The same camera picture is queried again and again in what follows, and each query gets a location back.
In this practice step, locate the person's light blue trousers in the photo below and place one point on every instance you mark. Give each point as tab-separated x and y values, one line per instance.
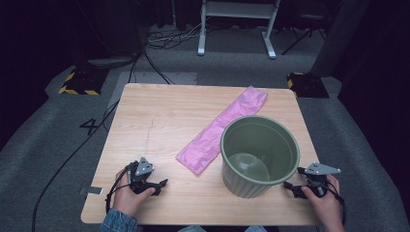
193	229

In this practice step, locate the green plastic bin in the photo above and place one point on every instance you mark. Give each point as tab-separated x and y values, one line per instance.
257	180

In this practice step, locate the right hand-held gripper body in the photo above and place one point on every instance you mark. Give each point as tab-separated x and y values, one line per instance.
319	169

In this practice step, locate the black yellow striped stand base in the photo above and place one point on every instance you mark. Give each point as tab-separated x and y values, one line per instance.
82	83
307	85

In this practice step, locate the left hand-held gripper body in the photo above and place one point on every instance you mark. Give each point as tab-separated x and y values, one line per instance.
144	167

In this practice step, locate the person's left hand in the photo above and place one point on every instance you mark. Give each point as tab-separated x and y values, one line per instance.
127	201

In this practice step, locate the person's right hand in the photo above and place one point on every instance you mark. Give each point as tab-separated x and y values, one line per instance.
327	206

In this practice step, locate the black tripod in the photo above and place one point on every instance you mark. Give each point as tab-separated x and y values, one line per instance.
303	35

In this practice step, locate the white metal stand frame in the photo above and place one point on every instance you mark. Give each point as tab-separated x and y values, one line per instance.
238	9

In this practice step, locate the pink plastic bag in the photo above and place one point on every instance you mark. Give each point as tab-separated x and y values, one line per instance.
222	129

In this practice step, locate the grey upright column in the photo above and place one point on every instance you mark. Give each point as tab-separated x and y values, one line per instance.
338	38

